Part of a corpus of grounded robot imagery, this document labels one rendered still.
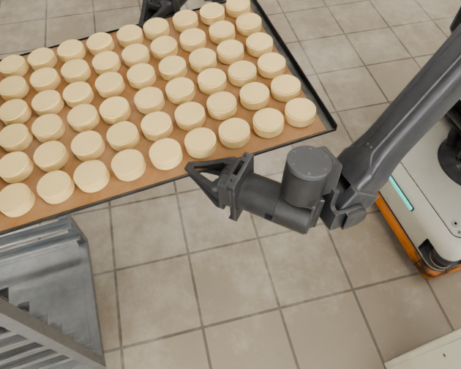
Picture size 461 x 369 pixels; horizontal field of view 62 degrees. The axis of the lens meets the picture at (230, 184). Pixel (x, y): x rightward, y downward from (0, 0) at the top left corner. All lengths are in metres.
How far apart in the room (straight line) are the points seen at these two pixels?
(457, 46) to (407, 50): 2.11
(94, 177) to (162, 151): 0.11
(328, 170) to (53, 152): 0.42
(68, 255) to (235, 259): 0.64
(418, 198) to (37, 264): 1.42
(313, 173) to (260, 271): 1.14
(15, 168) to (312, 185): 0.45
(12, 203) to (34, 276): 0.96
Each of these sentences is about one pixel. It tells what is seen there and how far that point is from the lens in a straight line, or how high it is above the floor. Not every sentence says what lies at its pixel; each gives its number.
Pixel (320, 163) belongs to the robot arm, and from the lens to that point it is 0.48.
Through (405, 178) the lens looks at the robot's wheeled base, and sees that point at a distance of 1.60.
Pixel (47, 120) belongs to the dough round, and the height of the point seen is 1.01.
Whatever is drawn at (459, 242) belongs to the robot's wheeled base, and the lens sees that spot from 1.53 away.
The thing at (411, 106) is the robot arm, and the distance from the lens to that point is 0.53.
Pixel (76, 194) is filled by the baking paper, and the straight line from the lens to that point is 0.62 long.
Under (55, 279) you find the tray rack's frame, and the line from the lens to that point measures 1.54.
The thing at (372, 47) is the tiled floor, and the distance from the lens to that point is 2.59.
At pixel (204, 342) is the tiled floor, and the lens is 1.51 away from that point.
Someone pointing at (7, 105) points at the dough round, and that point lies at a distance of 0.78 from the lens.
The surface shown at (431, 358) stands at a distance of 1.20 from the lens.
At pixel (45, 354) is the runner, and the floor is 0.32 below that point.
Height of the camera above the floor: 1.48
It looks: 57 degrees down
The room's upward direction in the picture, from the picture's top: straight up
